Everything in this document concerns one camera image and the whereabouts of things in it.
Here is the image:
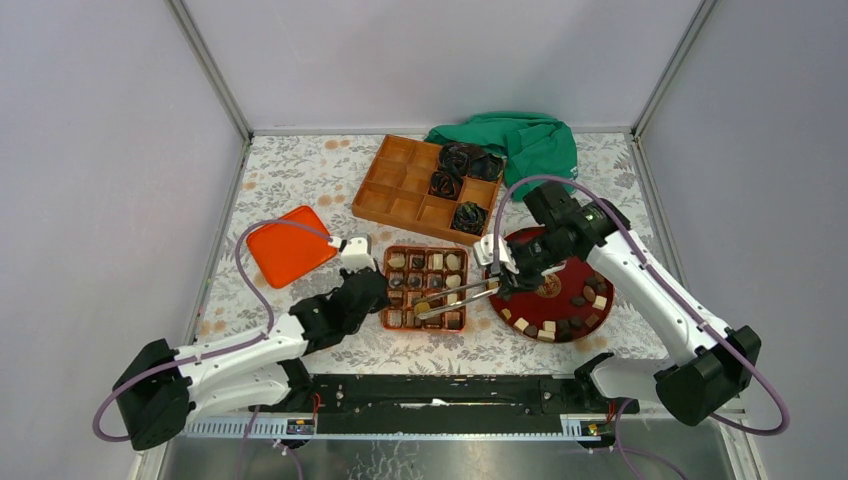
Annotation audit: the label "green cloth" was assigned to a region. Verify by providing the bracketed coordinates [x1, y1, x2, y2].
[425, 111, 578, 187]

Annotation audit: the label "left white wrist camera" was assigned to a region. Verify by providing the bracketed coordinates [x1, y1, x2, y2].
[328, 234, 378, 273]

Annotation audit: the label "metal serving tongs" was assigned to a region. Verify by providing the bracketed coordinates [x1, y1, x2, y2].
[413, 278, 500, 320]

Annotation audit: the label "dark rolled fabric middle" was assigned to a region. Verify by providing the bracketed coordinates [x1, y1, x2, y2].
[428, 170, 464, 201]

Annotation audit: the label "dark rolled fabric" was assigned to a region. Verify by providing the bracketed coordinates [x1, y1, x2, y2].
[428, 170, 464, 201]
[450, 201, 489, 237]
[438, 142, 505, 182]

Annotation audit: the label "floral table mat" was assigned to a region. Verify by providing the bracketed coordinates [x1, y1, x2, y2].
[196, 133, 665, 375]

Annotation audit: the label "red round plate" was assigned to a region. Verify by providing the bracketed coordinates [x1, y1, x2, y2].
[489, 257, 615, 343]

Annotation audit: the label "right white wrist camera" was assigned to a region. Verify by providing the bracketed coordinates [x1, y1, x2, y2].
[472, 233, 519, 276]

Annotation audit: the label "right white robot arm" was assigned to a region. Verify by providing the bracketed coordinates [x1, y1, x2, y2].
[475, 175, 762, 426]

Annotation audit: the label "orange chocolate box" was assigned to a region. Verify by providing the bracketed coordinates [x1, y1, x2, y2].
[380, 245, 468, 333]

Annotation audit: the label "aluminium frame rail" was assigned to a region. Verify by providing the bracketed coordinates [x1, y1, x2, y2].
[138, 401, 764, 479]

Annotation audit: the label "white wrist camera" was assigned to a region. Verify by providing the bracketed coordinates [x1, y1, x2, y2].
[328, 234, 378, 273]
[472, 233, 519, 276]

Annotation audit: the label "wooden compartment organizer tray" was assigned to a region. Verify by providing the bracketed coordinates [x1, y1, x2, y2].
[352, 135, 502, 246]

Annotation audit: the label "dark rolled fabric back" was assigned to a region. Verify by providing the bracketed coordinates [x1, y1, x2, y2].
[438, 142, 505, 182]

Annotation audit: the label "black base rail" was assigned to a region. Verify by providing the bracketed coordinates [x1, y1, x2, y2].
[260, 374, 640, 435]

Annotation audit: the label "orange box lid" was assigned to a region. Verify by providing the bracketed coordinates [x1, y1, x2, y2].
[246, 205, 338, 289]

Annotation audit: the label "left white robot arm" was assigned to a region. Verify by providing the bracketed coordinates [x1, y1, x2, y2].
[112, 268, 389, 451]

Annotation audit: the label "dark rolled fabric front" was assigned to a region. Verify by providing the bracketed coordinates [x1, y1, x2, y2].
[450, 201, 489, 237]

